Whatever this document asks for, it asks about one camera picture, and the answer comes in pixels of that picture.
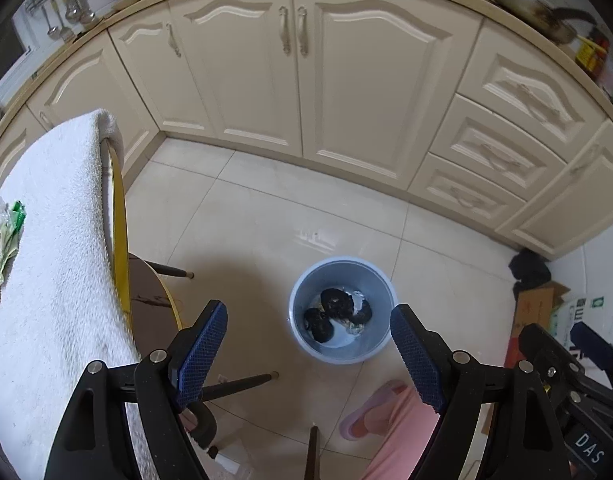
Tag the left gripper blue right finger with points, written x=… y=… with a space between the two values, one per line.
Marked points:
x=415 y=345

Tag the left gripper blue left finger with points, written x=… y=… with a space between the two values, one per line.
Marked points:
x=195 y=349

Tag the large black trash bag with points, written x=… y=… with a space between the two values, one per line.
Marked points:
x=340 y=305

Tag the small black trash bag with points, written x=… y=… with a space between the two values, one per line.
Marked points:
x=318 y=324

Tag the green white wrapper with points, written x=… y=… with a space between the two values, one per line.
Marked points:
x=10 y=232

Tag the blue plastic trash bin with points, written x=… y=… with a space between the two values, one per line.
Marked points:
x=351 y=343

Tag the pink slipper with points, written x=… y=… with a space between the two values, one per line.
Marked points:
x=373 y=416

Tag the cardboard box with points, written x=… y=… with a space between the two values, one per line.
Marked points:
x=533 y=306

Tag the white towel table cover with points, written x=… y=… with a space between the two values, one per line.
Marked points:
x=59 y=309

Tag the dark soy sauce bottle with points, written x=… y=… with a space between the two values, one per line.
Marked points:
x=593 y=52

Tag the steel wok with lid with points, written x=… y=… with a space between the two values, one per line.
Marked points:
x=552 y=23

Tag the hanging utensil rack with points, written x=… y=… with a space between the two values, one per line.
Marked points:
x=65 y=19

